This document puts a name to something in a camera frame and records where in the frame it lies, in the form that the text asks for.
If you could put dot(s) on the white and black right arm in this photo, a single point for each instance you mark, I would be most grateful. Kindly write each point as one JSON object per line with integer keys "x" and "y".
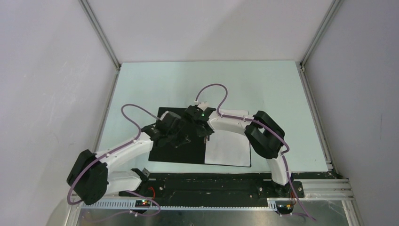
{"x": 264, "y": 135}

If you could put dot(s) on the controller board with leds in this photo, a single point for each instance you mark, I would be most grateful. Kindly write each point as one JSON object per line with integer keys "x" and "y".
{"x": 142, "y": 203}
{"x": 284, "y": 208}

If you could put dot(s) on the left aluminium frame post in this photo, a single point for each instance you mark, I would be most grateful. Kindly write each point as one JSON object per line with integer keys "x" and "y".
{"x": 88, "y": 10}

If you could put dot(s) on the aluminium front profile rail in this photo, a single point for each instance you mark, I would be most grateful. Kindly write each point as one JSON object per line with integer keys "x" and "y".
{"x": 316, "y": 187}

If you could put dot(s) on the black folder with beige cover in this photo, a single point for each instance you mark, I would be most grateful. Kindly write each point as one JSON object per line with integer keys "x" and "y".
{"x": 191, "y": 153}

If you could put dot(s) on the white slotted cable duct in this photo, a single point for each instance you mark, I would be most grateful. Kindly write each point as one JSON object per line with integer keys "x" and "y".
{"x": 126, "y": 204}

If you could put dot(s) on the left controller board with LEDs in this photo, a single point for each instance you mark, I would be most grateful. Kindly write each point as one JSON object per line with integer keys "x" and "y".
{"x": 142, "y": 203}

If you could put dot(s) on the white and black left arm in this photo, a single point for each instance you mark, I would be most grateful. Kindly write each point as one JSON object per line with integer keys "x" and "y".
{"x": 97, "y": 174}

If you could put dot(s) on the right aluminium frame post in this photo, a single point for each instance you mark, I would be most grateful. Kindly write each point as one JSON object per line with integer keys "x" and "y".
{"x": 322, "y": 29}

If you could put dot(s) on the white paper sheet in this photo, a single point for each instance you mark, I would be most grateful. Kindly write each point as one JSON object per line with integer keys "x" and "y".
{"x": 228, "y": 145}

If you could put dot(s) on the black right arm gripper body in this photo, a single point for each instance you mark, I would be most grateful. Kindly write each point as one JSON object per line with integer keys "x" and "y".
{"x": 206, "y": 133}

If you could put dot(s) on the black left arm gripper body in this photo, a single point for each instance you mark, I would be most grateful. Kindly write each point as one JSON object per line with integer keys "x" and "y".
{"x": 176, "y": 137}

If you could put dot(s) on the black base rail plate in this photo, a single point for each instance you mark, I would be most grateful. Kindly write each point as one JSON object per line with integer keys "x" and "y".
{"x": 215, "y": 189}

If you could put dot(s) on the right controller board with LEDs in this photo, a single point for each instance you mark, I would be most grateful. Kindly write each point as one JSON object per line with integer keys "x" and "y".
{"x": 284, "y": 208}

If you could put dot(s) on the aluminium frame post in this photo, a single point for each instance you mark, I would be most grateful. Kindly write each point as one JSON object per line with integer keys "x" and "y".
{"x": 88, "y": 10}
{"x": 322, "y": 29}

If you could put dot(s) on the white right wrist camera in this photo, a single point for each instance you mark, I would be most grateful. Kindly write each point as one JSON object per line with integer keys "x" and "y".
{"x": 201, "y": 105}

